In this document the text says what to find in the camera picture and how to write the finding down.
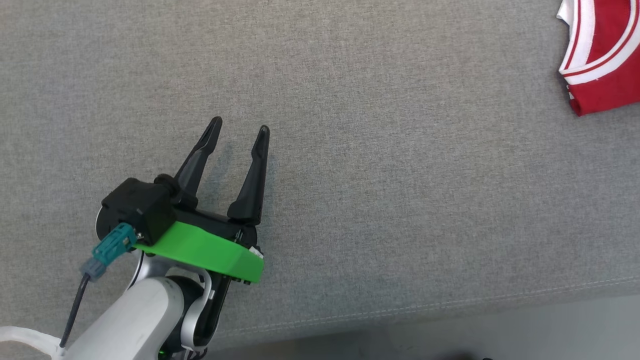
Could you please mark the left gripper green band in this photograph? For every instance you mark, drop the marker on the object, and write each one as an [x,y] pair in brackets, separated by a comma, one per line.
[210,250]

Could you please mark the red white jersey shirt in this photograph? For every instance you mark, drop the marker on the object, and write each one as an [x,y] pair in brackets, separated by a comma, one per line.
[605,50]

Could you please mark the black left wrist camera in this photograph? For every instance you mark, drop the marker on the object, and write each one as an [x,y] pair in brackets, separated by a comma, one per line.
[140,210]

